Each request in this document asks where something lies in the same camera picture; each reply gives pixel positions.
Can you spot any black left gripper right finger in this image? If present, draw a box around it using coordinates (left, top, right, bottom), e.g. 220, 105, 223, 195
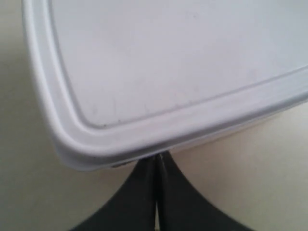
157, 151, 251, 231

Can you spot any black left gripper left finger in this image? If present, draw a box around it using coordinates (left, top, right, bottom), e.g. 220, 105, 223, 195
72, 157, 156, 231

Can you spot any white lidded plastic container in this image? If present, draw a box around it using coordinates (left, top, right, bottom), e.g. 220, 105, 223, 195
22, 0, 308, 171

